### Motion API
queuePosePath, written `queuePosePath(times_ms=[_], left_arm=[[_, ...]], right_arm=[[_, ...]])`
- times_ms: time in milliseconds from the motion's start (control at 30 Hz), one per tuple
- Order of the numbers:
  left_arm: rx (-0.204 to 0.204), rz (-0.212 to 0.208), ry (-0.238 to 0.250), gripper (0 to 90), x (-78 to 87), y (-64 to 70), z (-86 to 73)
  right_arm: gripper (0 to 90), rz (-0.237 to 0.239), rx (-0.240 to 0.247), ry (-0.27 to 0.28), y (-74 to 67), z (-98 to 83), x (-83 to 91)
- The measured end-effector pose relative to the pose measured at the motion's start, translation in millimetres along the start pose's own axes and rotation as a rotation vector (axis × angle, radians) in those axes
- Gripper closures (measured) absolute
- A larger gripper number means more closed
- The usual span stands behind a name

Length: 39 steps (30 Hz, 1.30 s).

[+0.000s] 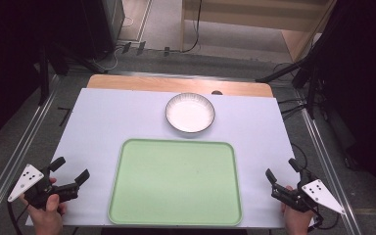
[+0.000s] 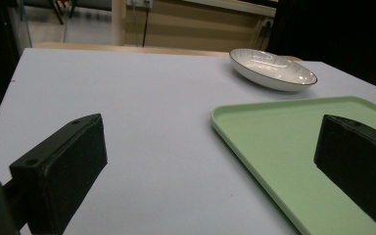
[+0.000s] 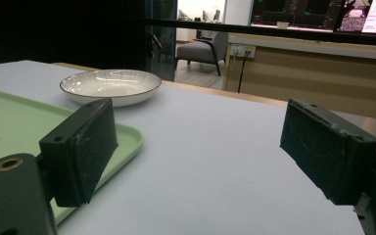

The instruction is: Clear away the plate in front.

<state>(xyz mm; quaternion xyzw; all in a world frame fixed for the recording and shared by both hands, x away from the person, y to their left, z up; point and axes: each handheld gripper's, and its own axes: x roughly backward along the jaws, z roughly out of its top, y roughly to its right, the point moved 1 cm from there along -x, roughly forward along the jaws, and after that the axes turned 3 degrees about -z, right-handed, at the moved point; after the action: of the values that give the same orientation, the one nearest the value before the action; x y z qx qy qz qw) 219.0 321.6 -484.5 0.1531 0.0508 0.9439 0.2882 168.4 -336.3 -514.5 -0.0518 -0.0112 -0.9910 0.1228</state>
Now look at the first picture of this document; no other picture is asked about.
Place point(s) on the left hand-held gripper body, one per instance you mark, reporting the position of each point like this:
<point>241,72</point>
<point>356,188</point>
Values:
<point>29,178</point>

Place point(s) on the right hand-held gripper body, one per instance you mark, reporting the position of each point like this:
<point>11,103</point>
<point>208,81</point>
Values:
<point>319,192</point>

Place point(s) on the person's right hand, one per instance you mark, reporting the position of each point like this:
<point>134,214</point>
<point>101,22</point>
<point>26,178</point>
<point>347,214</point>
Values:
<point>298,223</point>

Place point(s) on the person's left hand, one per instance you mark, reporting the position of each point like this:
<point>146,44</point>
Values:
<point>47,220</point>

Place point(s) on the white board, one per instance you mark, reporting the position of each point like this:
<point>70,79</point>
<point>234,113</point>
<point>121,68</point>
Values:
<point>111,114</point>

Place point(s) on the black tripod stand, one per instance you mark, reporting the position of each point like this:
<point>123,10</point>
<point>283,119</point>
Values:
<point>310,81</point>
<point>44,75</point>

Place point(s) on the light green tray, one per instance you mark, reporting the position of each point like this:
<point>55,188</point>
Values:
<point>176,182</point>

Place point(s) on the white bowl with dark rim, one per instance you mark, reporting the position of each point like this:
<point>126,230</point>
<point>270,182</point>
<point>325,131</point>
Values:
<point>190,114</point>

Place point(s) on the black curtain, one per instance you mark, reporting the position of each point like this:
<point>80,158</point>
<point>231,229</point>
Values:
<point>362,81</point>
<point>9,49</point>

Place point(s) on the wooden table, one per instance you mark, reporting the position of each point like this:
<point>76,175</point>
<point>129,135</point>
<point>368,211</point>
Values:
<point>143,83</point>

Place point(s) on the grey cabinet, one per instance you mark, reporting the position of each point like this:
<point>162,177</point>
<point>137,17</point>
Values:
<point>114,19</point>

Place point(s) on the light wooden shelf unit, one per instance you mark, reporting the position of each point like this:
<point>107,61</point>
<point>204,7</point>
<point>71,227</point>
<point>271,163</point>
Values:
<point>248,13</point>

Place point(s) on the aluminium floor rail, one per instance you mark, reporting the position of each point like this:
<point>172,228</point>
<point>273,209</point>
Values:
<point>326,169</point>
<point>23,147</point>

